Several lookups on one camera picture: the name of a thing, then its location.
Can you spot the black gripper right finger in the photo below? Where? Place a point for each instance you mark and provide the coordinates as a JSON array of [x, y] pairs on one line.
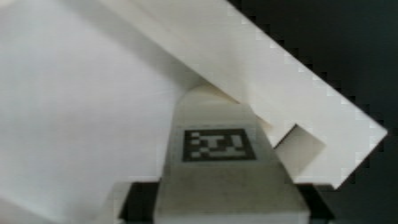
[[320, 212]]

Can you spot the white table leg with tag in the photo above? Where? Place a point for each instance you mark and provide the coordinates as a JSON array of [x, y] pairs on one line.
[[224, 185]]

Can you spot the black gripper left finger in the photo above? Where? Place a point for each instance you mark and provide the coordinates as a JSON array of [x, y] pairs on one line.
[[139, 203]]

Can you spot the white square tabletop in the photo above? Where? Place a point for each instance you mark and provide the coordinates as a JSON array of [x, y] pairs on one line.
[[102, 59]]

